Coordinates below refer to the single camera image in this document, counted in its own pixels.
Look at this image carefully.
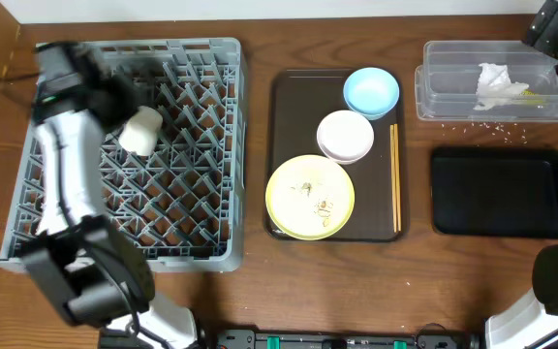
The cream white cup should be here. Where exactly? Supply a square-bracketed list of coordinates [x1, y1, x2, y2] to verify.
[118, 106, 163, 157]

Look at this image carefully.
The pink shallow bowl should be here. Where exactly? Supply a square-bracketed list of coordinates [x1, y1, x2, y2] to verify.
[316, 110, 375, 165]

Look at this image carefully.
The light blue bowl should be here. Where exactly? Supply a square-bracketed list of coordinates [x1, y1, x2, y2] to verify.
[343, 67, 400, 120]

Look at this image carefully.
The white tissue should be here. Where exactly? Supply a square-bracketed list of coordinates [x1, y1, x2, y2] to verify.
[474, 63, 529, 111]

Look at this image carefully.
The green yellow snack wrapper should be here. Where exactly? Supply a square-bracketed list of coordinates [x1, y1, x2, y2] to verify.
[521, 89, 546, 108]

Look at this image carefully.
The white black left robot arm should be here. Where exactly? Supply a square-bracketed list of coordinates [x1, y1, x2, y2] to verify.
[19, 42, 208, 348]

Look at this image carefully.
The grey plastic dishwasher rack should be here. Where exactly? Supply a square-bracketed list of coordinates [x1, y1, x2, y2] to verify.
[0, 38, 247, 273]

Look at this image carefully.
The clear plastic waste bin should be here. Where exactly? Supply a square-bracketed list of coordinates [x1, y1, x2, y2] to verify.
[415, 41, 558, 123]

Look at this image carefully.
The dark brown serving tray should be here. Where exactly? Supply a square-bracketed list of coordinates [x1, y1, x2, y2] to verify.
[266, 69, 410, 243]

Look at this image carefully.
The yellow plate with scraps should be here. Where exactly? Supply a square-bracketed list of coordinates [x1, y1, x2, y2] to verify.
[264, 155, 356, 240]

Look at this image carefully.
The left wooden chopstick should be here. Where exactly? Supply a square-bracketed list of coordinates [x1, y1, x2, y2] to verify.
[389, 124, 399, 233]

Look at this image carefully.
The wooden chopstick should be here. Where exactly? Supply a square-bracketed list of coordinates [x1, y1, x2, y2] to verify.
[389, 124, 399, 233]
[391, 124, 402, 232]

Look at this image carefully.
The right wooden chopstick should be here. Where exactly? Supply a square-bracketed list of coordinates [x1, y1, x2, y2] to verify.
[391, 124, 402, 232]

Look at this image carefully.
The black plastic tray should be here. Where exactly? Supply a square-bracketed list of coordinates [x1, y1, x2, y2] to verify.
[431, 147, 558, 239]

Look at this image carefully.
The black equipment rail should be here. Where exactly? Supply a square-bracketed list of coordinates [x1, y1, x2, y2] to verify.
[194, 330, 484, 349]

